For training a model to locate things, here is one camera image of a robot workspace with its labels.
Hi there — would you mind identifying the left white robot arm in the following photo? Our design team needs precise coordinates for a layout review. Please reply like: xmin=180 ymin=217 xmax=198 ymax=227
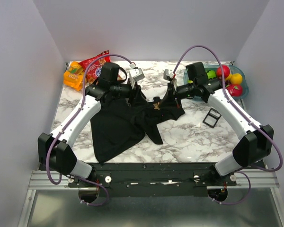
xmin=37 ymin=63 xmax=144 ymax=187

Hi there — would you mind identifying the orange snack packet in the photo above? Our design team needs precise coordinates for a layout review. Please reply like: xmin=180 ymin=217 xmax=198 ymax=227
xmin=63 ymin=61 xmax=86 ymax=91

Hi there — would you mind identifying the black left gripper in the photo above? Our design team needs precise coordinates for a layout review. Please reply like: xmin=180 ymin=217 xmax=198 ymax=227
xmin=111 ymin=78 xmax=150 ymax=108

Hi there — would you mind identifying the orange fruit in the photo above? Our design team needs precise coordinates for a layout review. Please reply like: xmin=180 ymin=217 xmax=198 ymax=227
xmin=230 ymin=73 xmax=243 ymax=85

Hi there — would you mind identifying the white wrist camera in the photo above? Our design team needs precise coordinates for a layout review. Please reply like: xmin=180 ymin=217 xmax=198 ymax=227
xmin=129 ymin=68 xmax=145 ymax=88
xmin=163 ymin=69 xmax=177 ymax=88

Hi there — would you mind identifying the black t-shirt garment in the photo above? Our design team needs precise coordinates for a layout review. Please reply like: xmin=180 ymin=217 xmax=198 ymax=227
xmin=90 ymin=97 xmax=185 ymax=163

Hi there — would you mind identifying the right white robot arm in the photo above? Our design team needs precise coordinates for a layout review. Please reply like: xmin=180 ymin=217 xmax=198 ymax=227
xmin=160 ymin=62 xmax=274 ymax=185

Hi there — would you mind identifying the red candy bag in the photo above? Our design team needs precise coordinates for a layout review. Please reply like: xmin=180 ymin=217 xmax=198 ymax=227
xmin=79 ymin=50 xmax=111 ymax=84

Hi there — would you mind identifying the small black square frame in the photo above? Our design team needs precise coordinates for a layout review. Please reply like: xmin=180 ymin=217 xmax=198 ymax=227
xmin=203 ymin=108 xmax=222 ymax=128

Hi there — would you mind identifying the teal plastic fruit bowl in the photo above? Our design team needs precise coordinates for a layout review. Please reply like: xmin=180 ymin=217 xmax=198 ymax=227
xmin=177 ymin=62 xmax=249 ymax=103

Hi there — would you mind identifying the green lime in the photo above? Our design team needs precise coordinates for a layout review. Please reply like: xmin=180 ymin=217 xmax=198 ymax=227
xmin=206 ymin=70 xmax=216 ymax=79

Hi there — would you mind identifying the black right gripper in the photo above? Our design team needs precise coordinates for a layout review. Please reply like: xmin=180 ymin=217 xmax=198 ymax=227
xmin=159 ymin=81 xmax=196 ymax=108

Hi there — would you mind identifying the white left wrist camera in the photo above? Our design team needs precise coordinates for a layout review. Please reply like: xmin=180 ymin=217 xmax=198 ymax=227
xmin=129 ymin=68 xmax=145 ymax=88

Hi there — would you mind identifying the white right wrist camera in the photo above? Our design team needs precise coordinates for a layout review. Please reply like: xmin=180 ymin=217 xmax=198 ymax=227
xmin=163 ymin=69 xmax=177 ymax=88

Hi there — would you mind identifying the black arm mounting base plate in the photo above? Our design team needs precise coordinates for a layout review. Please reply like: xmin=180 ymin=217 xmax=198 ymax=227
xmin=39 ymin=162 xmax=268 ymax=198

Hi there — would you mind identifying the aluminium rail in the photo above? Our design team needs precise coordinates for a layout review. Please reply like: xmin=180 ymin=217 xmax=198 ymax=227
xmin=28 ymin=168 xmax=280 ymax=190

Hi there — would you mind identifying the red apple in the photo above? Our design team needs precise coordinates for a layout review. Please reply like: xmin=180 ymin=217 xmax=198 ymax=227
xmin=216 ymin=65 xmax=231 ymax=80

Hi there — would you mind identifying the red pomegranate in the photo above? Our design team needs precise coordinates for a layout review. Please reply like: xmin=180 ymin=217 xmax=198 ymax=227
xmin=226 ymin=84 xmax=243 ymax=97

